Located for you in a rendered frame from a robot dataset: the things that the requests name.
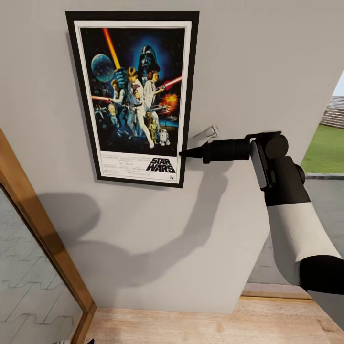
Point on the fixed window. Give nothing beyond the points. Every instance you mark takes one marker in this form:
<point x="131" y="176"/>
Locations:
<point x="323" y="166"/>

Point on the door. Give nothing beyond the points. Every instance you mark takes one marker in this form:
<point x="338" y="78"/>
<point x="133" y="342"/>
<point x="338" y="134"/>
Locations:
<point x="43" y="299"/>

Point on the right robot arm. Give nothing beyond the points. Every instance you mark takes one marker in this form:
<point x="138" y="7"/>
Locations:
<point x="303" y="252"/>

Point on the poster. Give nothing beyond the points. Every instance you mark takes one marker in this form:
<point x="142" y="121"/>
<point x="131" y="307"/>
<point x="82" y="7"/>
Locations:
<point x="135" y="71"/>

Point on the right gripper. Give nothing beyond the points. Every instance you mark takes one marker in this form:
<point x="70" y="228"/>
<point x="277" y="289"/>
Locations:
<point x="219" y="150"/>

